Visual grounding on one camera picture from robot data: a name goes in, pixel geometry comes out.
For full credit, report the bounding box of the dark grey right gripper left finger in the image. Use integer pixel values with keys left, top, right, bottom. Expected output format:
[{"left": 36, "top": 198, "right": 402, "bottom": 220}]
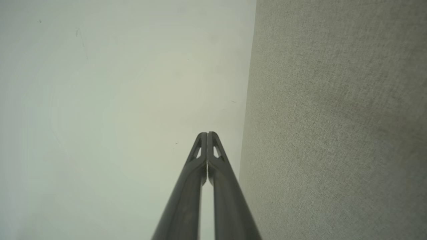
[{"left": 152, "top": 132, "right": 208, "bottom": 240}]

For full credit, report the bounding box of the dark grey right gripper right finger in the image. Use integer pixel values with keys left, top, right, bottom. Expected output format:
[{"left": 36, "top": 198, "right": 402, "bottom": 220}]
[{"left": 208, "top": 131, "right": 262, "bottom": 240}]

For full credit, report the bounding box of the grey fabric sofa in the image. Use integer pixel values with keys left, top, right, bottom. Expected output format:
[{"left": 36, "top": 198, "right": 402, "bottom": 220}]
[{"left": 239, "top": 0, "right": 427, "bottom": 240}]

